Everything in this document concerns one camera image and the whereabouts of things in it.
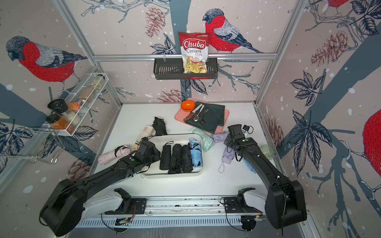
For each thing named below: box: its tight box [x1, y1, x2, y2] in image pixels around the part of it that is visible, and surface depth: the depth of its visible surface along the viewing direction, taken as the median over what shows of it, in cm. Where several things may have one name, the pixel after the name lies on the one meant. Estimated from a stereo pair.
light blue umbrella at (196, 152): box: [188, 137, 203, 168], surface depth 90 cm
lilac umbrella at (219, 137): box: [210, 131, 229, 144], surface depth 97 cm
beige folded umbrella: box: [133, 124, 156, 151], surface depth 102 cm
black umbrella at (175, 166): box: [167, 143, 183, 175], surface depth 85 cm
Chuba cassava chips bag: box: [178, 31, 210, 74], surface depth 85 cm
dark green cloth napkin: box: [185, 101, 226, 134], surface depth 114 cm
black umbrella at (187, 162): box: [181, 142, 194, 173], surface depth 87 cm
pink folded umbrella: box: [97, 144, 131, 166], surface depth 88 cm
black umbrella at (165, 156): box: [159, 140, 174, 171], surface depth 88 cm
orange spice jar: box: [45, 113, 76, 135], surface depth 62 cm
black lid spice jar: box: [47, 98, 69, 114], surface depth 63 cm
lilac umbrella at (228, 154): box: [218, 146, 236, 174], surface depth 90 cm
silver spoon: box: [193, 104, 205, 122], surface depth 113 cm
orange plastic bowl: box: [180, 100, 196, 113], surface depth 116 cm
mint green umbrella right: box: [188, 127, 215, 153], surface depth 94 cm
